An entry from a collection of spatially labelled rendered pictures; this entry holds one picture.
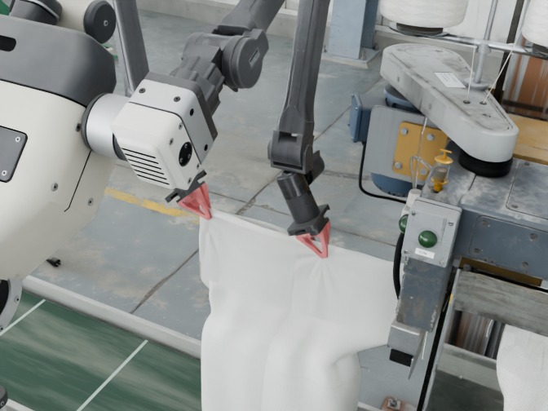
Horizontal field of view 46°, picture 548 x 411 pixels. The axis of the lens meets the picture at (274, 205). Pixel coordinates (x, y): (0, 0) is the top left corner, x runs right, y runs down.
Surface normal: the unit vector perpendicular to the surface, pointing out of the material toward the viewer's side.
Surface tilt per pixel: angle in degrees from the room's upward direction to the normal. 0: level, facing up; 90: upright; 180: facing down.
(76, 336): 0
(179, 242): 0
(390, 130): 90
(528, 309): 90
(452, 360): 90
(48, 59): 50
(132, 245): 0
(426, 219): 90
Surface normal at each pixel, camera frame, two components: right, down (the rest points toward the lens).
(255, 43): 0.88, 0.20
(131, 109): -0.16, -0.53
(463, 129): -0.97, 0.07
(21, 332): 0.07, -0.87
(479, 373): -0.42, 0.43
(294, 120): -0.45, 0.07
